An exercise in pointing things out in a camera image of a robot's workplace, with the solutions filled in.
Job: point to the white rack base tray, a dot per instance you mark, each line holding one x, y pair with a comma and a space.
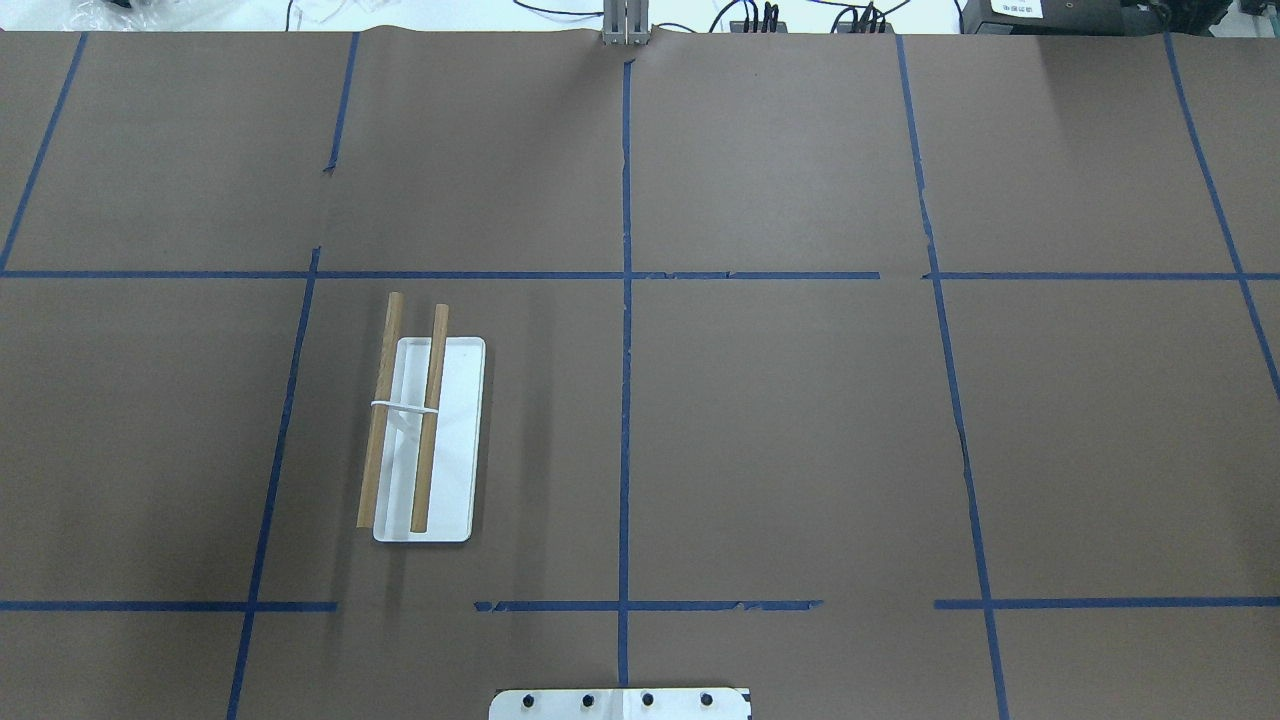
453, 487

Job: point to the right wooden rack rod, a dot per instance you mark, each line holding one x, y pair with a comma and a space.
429, 423

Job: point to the wooden rack rod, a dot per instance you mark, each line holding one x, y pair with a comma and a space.
369, 489
429, 423

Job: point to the left wooden rack rod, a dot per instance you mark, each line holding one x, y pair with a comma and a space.
369, 489

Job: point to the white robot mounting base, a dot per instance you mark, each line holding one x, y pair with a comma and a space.
623, 703

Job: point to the black box with labels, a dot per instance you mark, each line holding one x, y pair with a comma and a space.
1091, 18

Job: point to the grey aluminium post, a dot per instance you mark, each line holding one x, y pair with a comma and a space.
626, 22

